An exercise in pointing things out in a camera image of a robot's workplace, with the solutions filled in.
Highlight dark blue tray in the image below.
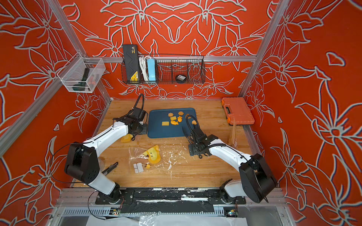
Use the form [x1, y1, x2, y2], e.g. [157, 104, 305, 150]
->
[148, 108, 197, 138]

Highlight black metal tongs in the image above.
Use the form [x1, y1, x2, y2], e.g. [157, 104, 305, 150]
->
[182, 126, 191, 143]

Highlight bag with cream bear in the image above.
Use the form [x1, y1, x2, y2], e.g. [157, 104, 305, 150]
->
[228, 116, 238, 148]

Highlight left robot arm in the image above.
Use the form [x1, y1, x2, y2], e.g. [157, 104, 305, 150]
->
[65, 94, 148, 203]

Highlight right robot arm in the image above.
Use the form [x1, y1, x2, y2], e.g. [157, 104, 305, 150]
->
[183, 114, 277, 203]

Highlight bag with yellow duck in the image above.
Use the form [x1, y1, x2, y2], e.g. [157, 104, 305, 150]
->
[129, 145, 164, 175]

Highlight orange tool case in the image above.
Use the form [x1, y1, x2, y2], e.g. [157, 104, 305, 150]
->
[221, 97, 255, 126]

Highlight light blue power bank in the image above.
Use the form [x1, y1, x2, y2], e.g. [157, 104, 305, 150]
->
[147, 58, 156, 84]

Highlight black box in basket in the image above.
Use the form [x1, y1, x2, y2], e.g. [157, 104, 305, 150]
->
[123, 44, 140, 84]

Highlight white coiled cable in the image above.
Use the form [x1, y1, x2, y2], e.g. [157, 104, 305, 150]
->
[139, 56, 150, 82]

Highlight black wire wall basket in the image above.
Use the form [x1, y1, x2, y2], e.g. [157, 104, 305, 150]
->
[121, 55, 206, 85]

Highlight dark green screwdriver handle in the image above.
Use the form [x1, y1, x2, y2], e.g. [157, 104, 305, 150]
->
[73, 67, 90, 91]

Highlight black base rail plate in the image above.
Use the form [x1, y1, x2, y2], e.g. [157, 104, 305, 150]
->
[95, 187, 246, 216]

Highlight clear acrylic wall bin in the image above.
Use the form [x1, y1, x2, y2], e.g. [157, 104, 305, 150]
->
[57, 53, 106, 93]

